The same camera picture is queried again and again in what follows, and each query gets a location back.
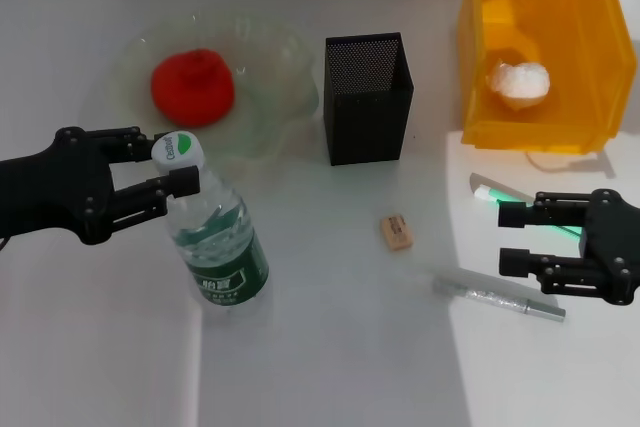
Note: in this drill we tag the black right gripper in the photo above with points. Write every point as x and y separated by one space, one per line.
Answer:
615 247

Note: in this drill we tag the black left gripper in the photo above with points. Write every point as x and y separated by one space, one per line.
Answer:
55 192

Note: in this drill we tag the silver pen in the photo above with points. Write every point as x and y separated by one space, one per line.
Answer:
492 297

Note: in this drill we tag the red-orange fruit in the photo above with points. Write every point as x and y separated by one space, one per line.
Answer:
192 89

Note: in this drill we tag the clear water bottle green label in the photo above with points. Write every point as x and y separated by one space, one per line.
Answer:
220 247

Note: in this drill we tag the beige eraser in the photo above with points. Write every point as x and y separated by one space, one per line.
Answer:
396 233

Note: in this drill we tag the white paper ball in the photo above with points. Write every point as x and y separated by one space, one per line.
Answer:
520 82

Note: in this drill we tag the green glass fruit bowl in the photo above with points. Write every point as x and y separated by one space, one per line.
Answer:
270 112

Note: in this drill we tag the black mesh pen holder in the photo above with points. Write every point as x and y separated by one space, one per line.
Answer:
367 117

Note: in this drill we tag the yellow plastic storage bin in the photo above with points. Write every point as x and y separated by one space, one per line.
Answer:
575 22

